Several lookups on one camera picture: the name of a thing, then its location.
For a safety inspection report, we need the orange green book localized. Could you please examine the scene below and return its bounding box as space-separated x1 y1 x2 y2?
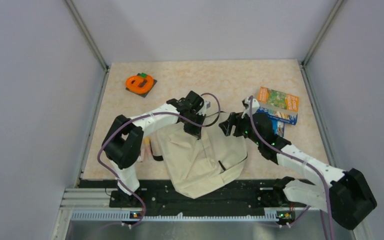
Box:
256 86 300 115

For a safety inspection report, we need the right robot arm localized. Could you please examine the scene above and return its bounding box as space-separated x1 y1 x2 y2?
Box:
219 112 378 230

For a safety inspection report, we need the pink orange highlighter pen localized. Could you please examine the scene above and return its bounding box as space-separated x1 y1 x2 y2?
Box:
143 137 153 161

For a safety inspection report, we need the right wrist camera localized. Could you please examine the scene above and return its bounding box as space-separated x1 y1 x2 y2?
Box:
241 96 260 119

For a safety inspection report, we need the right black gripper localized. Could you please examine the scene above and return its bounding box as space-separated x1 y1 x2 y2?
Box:
219 109 262 146

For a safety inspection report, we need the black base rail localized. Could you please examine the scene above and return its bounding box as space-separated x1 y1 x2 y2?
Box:
109 178 312 218

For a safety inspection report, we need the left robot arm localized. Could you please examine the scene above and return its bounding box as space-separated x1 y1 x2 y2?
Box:
100 91 211 207

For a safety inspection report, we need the blue book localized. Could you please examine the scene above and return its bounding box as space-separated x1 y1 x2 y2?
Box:
257 107 298 137

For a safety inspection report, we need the cream canvas backpack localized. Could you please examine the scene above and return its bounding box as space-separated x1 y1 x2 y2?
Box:
150 123 248 199

